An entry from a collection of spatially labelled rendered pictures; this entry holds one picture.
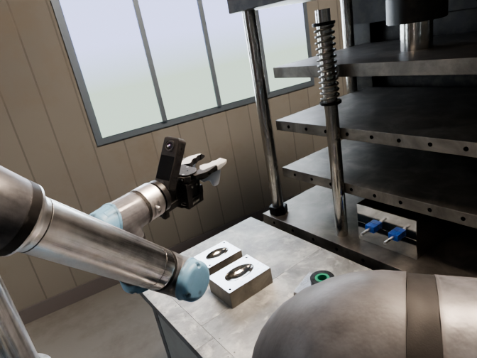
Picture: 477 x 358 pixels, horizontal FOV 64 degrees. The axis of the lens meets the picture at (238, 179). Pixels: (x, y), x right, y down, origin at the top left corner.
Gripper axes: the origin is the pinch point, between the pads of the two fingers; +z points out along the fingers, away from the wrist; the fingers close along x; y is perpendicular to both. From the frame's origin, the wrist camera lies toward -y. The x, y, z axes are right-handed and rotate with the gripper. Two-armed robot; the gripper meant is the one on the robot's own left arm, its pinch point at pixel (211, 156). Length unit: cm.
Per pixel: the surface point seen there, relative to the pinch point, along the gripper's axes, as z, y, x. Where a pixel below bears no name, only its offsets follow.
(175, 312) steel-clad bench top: 4, 70, -28
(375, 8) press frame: 160, -25, -10
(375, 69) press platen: 77, -9, 16
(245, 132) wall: 198, 73, -126
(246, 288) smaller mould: 22, 62, -7
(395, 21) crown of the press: 95, -23, 17
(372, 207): 75, 47, 21
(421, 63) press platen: 72, -12, 33
